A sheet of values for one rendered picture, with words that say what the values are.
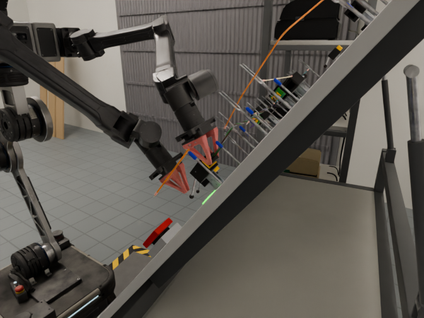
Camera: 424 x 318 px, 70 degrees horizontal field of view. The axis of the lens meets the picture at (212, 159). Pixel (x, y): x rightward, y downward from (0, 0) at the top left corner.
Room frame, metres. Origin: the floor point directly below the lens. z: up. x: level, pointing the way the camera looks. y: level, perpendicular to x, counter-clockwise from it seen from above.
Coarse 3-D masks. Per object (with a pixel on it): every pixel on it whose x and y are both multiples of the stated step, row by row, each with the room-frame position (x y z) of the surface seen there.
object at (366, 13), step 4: (356, 0) 0.91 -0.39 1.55; (364, 0) 0.93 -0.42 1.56; (352, 4) 0.91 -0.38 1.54; (356, 4) 0.92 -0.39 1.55; (360, 4) 0.90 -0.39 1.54; (356, 8) 0.93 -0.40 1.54; (360, 8) 0.92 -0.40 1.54; (364, 8) 0.89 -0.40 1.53; (344, 12) 0.92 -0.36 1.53; (348, 12) 0.92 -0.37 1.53; (352, 12) 0.93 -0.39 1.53; (360, 12) 0.90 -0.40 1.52; (364, 12) 0.91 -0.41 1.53; (368, 12) 0.92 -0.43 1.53; (348, 16) 0.92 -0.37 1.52; (352, 16) 0.92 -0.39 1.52; (356, 16) 0.90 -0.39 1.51; (368, 16) 0.92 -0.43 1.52; (372, 16) 0.91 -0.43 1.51; (352, 20) 0.91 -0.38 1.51; (356, 20) 0.91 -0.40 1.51
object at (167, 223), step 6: (168, 222) 0.50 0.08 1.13; (156, 228) 0.47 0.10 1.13; (162, 228) 0.48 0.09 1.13; (168, 228) 0.49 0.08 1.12; (150, 234) 0.47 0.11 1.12; (156, 234) 0.46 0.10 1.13; (162, 234) 0.48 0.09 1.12; (150, 240) 0.47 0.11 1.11; (156, 240) 0.47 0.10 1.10; (144, 246) 0.47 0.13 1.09
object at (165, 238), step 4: (176, 224) 0.50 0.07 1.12; (172, 228) 0.48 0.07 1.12; (176, 228) 0.49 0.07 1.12; (168, 232) 0.47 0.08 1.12; (172, 232) 0.48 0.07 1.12; (176, 232) 0.48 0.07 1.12; (164, 236) 0.46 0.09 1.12; (168, 236) 0.47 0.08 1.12; (172, 236) 0.47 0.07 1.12; (160, 240) 0.45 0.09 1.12; (164, 240) 0.45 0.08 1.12; (168, 240) 0.46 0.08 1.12; (156, 244) 0.46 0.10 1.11; (160, 244) 0.45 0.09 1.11; (164, 244) 0.45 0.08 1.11; (152, 248) 0.46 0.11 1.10; (156, 248) 0.46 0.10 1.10; (160, 248) 0.45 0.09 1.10; (148, 252) 0.47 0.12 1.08; (152, 252) 0.46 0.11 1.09; (156, 252) 0.46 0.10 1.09; (152, 256) 0.46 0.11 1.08
